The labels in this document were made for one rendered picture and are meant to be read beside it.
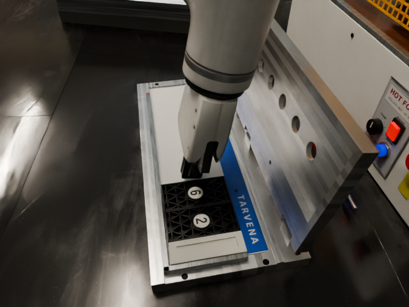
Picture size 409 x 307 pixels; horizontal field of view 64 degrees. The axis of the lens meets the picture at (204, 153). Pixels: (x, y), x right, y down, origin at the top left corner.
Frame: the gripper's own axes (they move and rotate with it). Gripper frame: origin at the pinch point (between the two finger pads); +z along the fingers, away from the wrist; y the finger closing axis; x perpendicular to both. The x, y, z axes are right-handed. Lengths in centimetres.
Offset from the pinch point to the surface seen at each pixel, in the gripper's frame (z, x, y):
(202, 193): 1.2, 1.0, 4.3
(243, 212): 1.3, 6.4, 7.9
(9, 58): 13, -37, -48
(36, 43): 12, -32, -56
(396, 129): -12.8, 25.8, 4.7
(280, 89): -13.2, 10.6, -2.5
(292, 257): 0.5, 10.9, 15.6
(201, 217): 1.4, 0.1, 8.3
